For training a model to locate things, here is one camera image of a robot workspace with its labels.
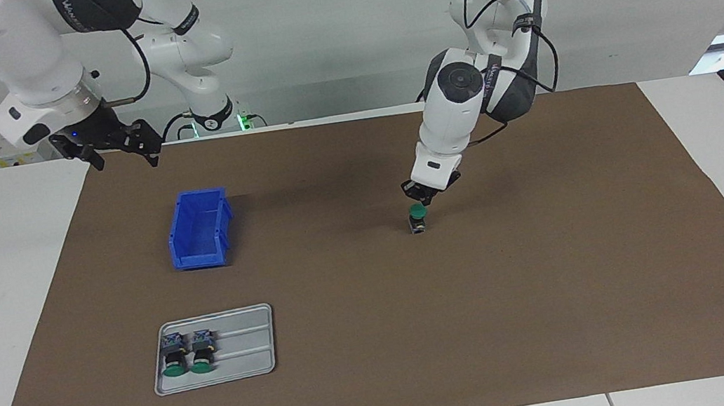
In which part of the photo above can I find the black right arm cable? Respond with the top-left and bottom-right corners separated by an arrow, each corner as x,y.
94,25 -> 156,109

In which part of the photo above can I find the blue plastic storage bin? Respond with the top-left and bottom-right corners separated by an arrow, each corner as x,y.
161,185 -> 241,273

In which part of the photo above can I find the green push button switch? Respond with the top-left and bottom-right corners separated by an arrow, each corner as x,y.
157,330 -> 193,380
185,327 -> 221,377
406,203 -> 431,236

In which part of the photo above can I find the grey metal tray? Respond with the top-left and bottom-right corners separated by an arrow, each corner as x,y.
144,302 -> 283,398

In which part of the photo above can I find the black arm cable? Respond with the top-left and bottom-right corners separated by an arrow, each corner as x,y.
94,25 -> 156,109
447,0 -> 570,148

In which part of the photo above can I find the black base cable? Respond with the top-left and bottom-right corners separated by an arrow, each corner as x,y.
159,110 -> 195,144

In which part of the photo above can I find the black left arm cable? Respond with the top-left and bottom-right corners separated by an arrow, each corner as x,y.
447,0 -> 570,148

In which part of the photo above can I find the green lit base connector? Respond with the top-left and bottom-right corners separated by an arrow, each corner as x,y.
234,107 -> 267,131

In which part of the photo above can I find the brown table mat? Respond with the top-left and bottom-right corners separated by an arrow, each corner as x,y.
0,66 -> 724,406

